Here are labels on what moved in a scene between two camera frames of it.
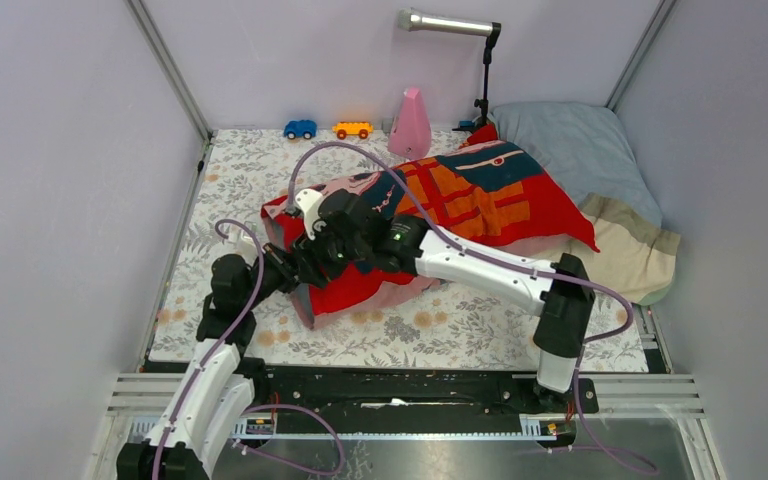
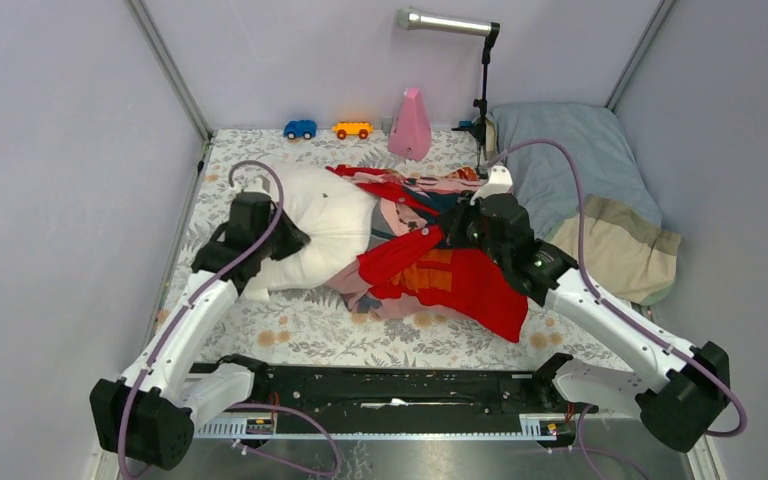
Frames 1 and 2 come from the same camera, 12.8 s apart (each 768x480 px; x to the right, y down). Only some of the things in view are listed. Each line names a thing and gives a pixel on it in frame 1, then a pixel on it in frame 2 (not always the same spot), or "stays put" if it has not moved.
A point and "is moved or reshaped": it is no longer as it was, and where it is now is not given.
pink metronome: x=410 y=132 stays put
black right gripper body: x=333 y=253 → x=468 y=230
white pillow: x=301 y=299 is moved or reshaped
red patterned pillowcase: x=483 y=191 is moved or reshaped
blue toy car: x=300 y=128 stays put
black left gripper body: x=277 y=274 → x=281 y=241
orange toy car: x=360 y=129 stays put
